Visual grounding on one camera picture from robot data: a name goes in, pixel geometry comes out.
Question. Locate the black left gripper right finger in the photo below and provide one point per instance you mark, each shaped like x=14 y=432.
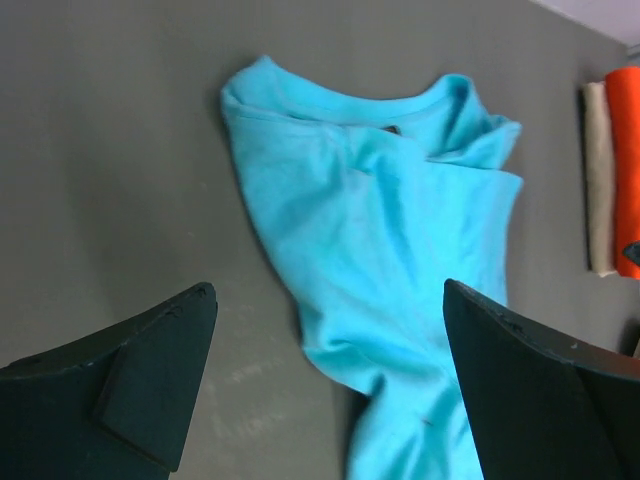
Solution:
x=541 y=404

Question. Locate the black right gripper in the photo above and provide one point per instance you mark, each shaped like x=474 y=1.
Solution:
x=631 y=252

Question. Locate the light blue t shirt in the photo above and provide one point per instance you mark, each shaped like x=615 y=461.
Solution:
x=365 y=208

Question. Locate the folded orange t shirt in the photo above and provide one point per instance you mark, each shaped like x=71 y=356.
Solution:
x=622 y=91

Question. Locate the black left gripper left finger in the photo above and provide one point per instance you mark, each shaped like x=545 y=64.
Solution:
x=116 y=404

